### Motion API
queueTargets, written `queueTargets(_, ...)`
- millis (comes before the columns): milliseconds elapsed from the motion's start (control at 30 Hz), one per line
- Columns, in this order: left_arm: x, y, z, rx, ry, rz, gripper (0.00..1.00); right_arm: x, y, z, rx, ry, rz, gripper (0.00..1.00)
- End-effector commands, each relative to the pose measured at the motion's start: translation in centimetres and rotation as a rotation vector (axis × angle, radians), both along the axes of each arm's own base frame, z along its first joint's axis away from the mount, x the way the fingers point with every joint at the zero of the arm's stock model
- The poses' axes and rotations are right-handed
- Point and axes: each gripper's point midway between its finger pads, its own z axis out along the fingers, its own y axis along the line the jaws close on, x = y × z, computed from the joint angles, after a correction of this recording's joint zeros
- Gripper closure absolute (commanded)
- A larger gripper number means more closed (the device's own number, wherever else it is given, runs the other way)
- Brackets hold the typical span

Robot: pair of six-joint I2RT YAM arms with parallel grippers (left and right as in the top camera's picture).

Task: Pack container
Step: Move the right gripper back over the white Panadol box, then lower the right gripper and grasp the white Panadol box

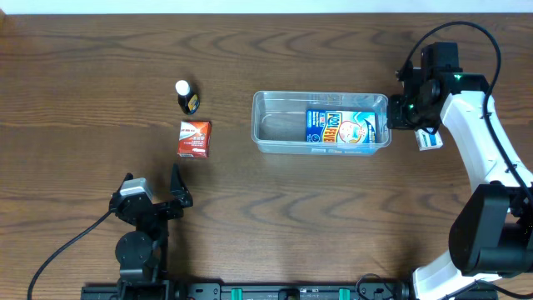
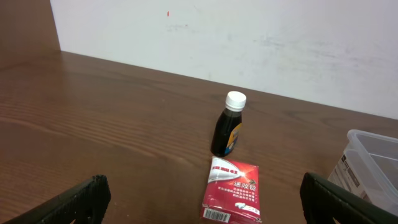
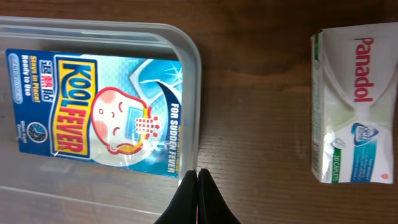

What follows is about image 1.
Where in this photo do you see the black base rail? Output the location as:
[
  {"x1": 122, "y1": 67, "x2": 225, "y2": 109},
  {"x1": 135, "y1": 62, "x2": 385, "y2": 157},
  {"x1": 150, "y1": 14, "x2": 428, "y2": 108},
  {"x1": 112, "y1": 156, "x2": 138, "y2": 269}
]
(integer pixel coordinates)
[{"x1": 80, "y1": 281, "x2": 499, "y2": 300}]

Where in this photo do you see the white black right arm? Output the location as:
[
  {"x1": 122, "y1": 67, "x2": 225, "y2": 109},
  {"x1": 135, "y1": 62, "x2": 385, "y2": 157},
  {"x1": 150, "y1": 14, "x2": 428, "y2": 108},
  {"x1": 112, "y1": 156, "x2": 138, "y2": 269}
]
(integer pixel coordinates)
[{"x1": 387, "y1": 42, "x2": 532, "y2": 299}]

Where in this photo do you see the blue Kool Fever box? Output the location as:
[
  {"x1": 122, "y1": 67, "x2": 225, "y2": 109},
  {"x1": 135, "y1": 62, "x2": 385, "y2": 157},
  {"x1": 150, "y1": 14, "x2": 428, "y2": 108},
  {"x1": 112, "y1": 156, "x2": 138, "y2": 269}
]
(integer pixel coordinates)
[{"x1": 306, "y1": 109, "x2": 376, "y2": 144}]

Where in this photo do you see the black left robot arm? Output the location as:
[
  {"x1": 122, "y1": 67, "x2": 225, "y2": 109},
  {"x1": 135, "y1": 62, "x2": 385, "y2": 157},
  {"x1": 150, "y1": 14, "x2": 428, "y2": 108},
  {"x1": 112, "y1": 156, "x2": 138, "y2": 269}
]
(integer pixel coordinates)
[{"x1": 109, "y1": 164, "x2": 193, "y2": 299}]

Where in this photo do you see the red medicine box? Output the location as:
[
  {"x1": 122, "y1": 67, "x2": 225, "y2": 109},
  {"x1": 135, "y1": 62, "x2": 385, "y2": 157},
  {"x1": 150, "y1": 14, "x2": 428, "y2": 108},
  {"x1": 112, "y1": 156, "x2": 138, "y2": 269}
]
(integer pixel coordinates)
[{"x1": 177, "y1": 121, "x2": 212, "y2": 158}]

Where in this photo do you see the dark bottle white cap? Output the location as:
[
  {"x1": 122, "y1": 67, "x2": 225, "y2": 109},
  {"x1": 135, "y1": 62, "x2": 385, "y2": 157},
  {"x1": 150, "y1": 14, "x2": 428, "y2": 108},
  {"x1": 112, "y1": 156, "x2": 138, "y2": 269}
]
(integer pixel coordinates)
[{"x1": 175, "y1": 80, "x2": 200, "y2": 115}]

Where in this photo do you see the clear plastic container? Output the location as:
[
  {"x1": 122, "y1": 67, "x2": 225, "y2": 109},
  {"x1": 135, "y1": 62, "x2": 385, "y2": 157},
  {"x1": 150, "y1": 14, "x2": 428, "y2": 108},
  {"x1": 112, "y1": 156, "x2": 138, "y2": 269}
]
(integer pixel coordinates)
[{"x1": 252, "y1": 91, "x2": 391, "y2": 156}]

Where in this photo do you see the white Panadol box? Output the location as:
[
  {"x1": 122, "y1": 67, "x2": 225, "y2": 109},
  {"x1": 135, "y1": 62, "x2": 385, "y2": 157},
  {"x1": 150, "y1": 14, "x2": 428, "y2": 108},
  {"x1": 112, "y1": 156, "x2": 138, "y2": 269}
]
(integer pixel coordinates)
[{"x1": 415, "y1": 129, "x2": 443, "y2": 151}]

